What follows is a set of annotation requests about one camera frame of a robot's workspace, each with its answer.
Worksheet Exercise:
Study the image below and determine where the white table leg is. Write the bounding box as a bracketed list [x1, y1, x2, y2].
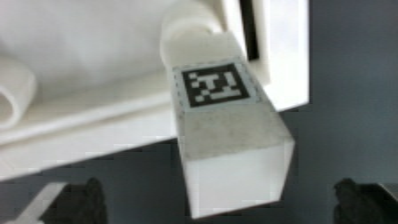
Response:
[161, 18, 295, 218]

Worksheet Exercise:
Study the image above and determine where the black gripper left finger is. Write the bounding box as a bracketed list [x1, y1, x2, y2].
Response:
[10, 177, 108, 224]

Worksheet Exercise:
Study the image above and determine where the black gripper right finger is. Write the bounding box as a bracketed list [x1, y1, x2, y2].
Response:
[332, 178, 398, 224]

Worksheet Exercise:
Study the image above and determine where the white square tabletop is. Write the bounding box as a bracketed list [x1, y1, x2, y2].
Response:
[0, 0, 309, 181]

